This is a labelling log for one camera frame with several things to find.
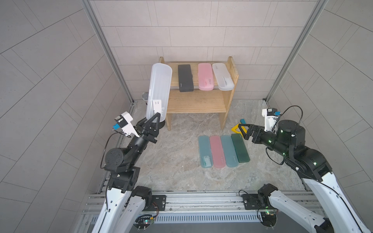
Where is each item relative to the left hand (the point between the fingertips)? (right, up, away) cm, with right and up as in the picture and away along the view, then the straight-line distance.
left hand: (162, 115), depth 53 cm
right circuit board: (+47, -49, +14) cm, 69 cm away
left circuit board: (-11, -49, +12) cm, 52 cm away
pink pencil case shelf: (+26, -26, +31) cm, 49 cm away
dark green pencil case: (+41, -22, +36) cm, 58 cm away
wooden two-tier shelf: (+25, +8, +37) cm, 45 cm away
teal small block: (+47, -6, +49) cm, 68 cm away
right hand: (+33, -5, +9) cm, 35 cm away
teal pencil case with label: (+19, -24, +36) cm, 47 cm away
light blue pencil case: (+34, -24, +37) cm, 55 cm away
